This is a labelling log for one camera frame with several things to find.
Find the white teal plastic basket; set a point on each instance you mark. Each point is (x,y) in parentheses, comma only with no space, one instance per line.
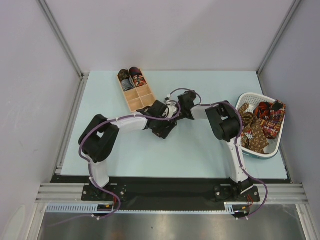
(254,99)

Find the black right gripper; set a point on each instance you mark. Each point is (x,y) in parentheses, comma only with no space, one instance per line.
(182,113)

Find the aluminium frame rail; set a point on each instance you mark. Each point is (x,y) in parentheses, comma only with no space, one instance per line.
(54,25)

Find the navy red rolled tie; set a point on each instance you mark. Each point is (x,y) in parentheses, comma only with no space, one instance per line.
(135,71)

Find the wooden compartment box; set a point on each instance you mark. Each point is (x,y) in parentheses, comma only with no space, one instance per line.
(139,98)

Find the grey blue rolled tie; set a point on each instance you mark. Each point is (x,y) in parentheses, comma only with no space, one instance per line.
(126,85)

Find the orange black tie in basket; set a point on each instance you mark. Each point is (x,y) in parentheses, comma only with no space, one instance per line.
(262,111)

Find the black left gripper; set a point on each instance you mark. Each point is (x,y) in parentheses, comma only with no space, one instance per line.
(170,127)

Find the red black rolled tie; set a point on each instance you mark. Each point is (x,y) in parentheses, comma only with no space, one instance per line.
(139,80)

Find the brown patterned tie in basket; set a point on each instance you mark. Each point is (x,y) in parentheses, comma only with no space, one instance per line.
(252,137)

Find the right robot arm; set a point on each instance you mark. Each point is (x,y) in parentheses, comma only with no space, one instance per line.
(227,125)

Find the dark paisley tie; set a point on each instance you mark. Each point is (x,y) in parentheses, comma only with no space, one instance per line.
(165,129)

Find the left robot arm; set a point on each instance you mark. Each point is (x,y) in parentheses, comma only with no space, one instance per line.
(98,140)

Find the brown rolled tie in box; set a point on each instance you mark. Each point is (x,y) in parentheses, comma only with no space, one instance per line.
(123,75)

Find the white cable duct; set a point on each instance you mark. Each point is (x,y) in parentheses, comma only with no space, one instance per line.
(107,208)

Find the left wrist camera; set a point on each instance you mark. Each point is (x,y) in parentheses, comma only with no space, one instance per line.
(171,111)

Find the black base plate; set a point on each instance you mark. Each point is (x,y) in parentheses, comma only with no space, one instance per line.
(172,193)

